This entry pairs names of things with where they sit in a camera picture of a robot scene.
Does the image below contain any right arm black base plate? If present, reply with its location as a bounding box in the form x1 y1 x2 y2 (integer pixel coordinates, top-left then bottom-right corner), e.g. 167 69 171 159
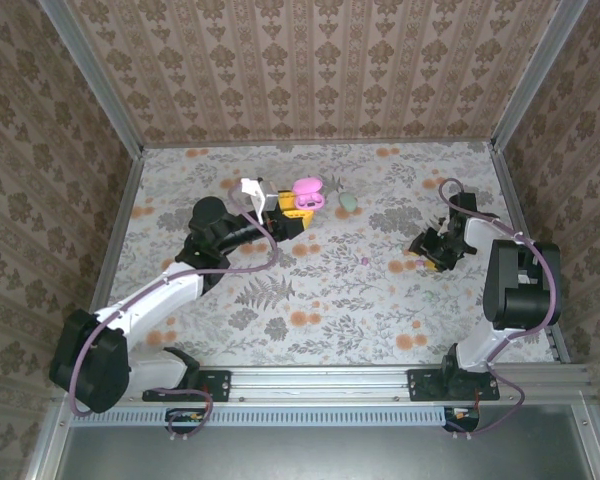
407 368 501 403

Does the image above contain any grey metal sheet panel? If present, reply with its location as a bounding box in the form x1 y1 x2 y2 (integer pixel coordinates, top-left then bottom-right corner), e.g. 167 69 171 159
29 395 600 480

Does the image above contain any aluminium frame post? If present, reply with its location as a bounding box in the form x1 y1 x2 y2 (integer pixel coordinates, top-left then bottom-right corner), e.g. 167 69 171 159
489 0 589 151
38 0 145 157

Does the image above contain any aluminium mounting rail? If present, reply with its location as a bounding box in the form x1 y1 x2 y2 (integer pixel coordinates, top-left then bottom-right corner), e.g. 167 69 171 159
54 364 597 402

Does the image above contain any floral table mat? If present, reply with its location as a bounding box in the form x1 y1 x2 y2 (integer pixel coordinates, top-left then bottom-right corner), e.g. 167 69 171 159
104 141 556 366

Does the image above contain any aluminium side rail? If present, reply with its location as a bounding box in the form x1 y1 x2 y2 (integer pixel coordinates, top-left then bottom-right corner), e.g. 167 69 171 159
489 143 572 364
85 148 145 367

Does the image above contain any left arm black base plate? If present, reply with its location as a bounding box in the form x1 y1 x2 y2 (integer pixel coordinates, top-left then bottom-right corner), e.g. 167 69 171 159
142 369 232 403

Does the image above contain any grey slotted cable duct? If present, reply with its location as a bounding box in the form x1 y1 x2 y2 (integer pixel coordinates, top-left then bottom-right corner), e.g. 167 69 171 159
72 405 449 428

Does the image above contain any black connector box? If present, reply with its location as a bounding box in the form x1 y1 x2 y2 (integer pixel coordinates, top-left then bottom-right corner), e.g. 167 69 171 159
443 405 481 434
165 407 207 435

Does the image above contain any pink earbud charging case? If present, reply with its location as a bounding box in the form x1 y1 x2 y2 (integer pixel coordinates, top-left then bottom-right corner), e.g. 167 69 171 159
290 178 327 213

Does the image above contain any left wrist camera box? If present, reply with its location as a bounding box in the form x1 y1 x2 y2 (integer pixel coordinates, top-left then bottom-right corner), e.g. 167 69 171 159
239 177 280 225

